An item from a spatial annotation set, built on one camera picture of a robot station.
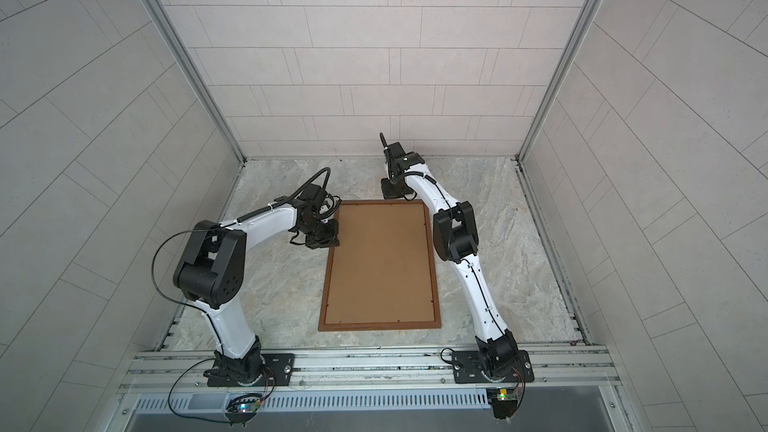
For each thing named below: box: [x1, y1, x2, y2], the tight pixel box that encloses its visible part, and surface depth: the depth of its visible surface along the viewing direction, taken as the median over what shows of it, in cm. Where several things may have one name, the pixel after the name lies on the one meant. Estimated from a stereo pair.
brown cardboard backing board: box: [325, 203, 435, 324], surface depth 88 cm
